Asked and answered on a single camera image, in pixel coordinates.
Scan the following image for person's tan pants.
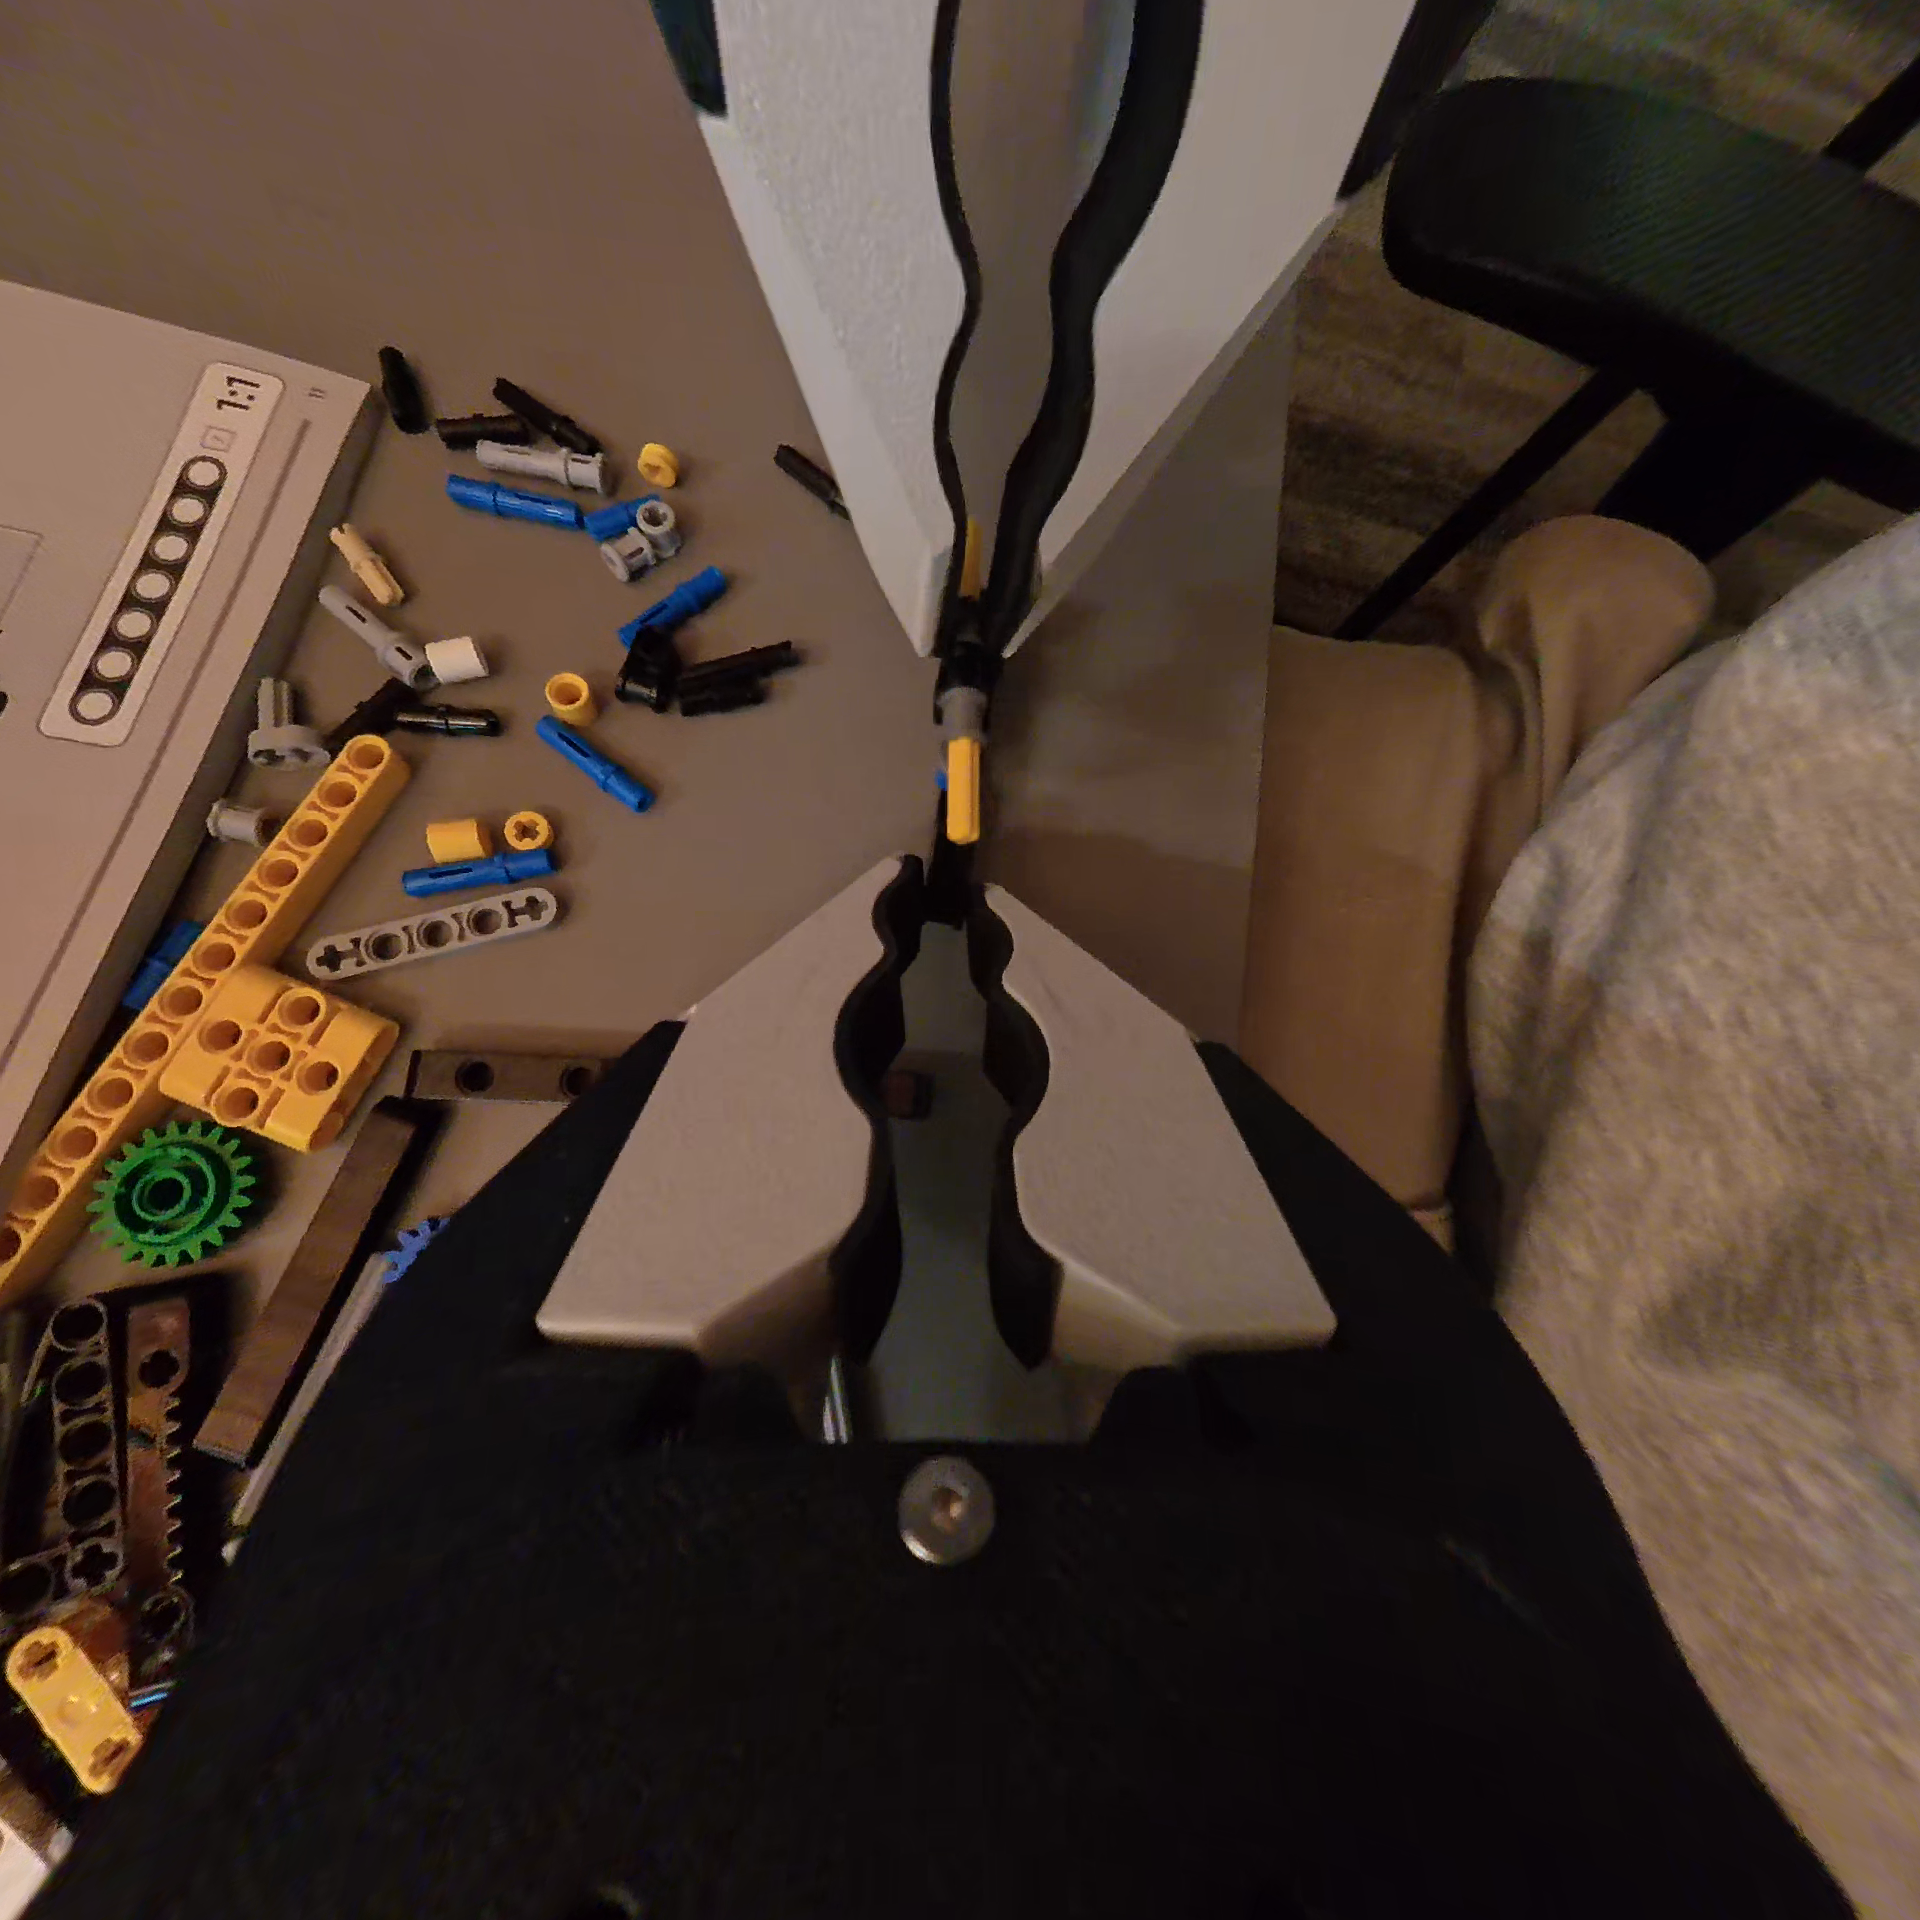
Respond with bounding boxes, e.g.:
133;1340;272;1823
1236;517;1719;1249

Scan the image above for yellow axle lego assembly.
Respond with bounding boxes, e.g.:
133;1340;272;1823
933;517;995;923

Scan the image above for thin grey lego liftarm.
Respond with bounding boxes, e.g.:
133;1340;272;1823
304;888;560;986

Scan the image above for long black lego pin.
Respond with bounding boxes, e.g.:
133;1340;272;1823
674;642;799;721

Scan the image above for long dark lego beam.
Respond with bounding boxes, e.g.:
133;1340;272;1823
195;1096;444;1471

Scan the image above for long grey lego pin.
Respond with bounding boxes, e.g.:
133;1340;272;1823
475;434;614;496

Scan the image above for person's grey hoodie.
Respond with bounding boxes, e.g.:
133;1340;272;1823
1462;517;1920;1920

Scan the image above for black lego liftarm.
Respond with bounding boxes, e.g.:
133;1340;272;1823
0;1296;128;1623

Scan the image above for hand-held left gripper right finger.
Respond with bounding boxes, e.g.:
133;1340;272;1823
966;882;1339;1375

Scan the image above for long blue lego pin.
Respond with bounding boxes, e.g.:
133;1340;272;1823
446;472;588;536

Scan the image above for grey lego axle pin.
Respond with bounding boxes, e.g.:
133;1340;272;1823
317;586;440;693

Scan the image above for grey lego axle rod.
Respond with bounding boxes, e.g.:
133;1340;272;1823
224;1252;396;1532

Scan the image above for long yellow lego beam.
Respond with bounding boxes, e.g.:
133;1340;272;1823
0;736;412;1299

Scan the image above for blue lego beam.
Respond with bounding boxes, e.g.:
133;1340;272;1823
119;920;203;1015

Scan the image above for green lego gear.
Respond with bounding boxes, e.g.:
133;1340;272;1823
86;1122;269;1268

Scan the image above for small yellow lego liftarm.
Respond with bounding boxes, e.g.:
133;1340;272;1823
2;1623;144;1794

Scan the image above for black lego gear rack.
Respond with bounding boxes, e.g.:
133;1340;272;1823
117;1295;203;1653

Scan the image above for grey lego instruction booklet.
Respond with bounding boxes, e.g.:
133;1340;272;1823
0;277;376;1173

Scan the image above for grey lego cross connector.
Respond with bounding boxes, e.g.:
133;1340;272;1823
247;674;332;770

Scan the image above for black office chair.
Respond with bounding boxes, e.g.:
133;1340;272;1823
1334;75;1920;641

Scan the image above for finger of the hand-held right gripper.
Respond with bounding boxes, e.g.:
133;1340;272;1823
960;0;1420;669
701;0;975;657

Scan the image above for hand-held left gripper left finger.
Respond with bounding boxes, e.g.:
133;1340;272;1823
534;852;924;1369

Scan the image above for yellow lego panel block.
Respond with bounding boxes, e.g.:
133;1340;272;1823
158;964;400;1154

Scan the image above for black lego beam with holes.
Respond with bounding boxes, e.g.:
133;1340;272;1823
404;1050;608;1109

